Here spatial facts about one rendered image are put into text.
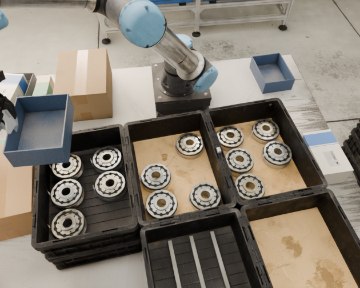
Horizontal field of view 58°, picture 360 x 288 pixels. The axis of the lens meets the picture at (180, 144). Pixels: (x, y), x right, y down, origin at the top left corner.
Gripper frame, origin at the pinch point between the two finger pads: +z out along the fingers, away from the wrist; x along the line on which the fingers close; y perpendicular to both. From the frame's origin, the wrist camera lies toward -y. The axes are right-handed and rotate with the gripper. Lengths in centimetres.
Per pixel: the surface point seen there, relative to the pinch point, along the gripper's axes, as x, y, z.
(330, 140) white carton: 102, -11, 49
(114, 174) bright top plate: 19.5, 1.3, 29.7
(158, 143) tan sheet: 35, -13, 35
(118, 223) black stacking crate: 20.4, 18.0, 33.0
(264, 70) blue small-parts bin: 89, -64, 56
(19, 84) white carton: -27, -55, 31
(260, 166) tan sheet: 71, 1, 40
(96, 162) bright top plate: 13.2, -4.2, 28.7
